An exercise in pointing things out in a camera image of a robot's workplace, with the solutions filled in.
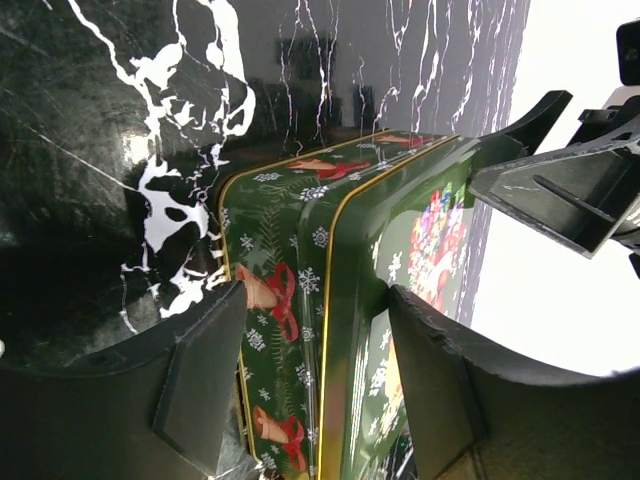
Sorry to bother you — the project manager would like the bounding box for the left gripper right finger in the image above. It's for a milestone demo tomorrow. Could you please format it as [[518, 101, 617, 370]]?
[[389, 286, 639, 479]]

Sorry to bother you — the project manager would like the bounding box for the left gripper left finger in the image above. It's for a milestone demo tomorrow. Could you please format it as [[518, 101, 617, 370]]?
[[1, 282, 247, 479]]

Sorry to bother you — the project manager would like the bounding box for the green gold cookie tin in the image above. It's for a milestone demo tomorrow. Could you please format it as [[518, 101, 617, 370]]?
[[217, 130, 451, 476]]

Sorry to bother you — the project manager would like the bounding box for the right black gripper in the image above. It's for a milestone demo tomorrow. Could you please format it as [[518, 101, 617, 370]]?
[[470, 19, 639, 271]]

